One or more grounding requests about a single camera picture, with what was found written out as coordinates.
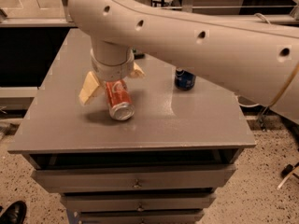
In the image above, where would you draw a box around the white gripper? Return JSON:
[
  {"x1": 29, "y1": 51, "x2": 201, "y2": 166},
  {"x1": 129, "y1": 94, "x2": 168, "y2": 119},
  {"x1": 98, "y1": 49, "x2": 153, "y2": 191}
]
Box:
[{"x1": 78, "y1": 51, "x2": 145, "y2": 105}]

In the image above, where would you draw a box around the red coke can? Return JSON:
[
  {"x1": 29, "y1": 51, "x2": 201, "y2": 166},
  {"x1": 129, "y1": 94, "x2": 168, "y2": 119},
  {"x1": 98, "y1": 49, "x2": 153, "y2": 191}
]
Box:
[{"x1": 106, "y1": 80, "x2": 135, "y2": 121}]

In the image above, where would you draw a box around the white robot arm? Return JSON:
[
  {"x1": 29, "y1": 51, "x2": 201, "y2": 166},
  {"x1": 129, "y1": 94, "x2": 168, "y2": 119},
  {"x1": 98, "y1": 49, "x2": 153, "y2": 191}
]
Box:
[{"x1": 68, "y1": 0, "x2": 299, "y2": 123}]

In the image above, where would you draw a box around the white green soda can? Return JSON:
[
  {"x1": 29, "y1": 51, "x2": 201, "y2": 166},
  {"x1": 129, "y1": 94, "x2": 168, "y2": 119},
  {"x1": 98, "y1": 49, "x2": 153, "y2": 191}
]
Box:
[{"x1": 133, "y1": 49, "x2": 145, "y2": 60}]

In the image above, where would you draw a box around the blue pepsi can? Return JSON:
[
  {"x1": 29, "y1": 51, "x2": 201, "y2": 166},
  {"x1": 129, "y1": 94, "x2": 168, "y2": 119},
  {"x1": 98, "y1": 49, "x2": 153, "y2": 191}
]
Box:
[{"x1": 174, "y1": 68, "x2": 196, "y2": 91}]

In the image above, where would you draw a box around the grey drawer cabinet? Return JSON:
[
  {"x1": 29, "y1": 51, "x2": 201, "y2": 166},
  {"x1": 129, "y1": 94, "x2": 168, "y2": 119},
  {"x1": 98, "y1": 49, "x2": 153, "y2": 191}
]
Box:
[{"x1": 10, "y1": 29, "x2": 255, "y2": 224}]

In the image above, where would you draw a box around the black shoe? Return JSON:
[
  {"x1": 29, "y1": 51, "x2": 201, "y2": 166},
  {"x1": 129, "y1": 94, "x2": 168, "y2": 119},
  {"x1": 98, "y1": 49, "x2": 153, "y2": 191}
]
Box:
[{"x1": 0, "y1": 201, "x2": 27, "y2": 224}]

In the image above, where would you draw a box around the black white floor object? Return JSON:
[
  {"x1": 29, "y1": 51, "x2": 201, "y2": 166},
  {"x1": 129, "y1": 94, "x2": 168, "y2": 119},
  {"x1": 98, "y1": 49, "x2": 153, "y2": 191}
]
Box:
[{"x1": 277, "y1": 164, "x2": 299, "y2": 189}]

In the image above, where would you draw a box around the metal railing frame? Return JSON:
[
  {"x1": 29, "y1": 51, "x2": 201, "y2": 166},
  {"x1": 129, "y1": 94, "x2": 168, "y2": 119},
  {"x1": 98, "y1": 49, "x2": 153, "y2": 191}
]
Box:
[{"x1": 0, "y1": 0, "x2": 299, "y2": 27}]

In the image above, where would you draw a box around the white cable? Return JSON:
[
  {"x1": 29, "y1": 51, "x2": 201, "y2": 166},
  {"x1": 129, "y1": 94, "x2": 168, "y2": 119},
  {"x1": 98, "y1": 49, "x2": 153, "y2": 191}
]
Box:
[{"x1": 253, "y1": 12, "x2": 271, "y2": 25}]

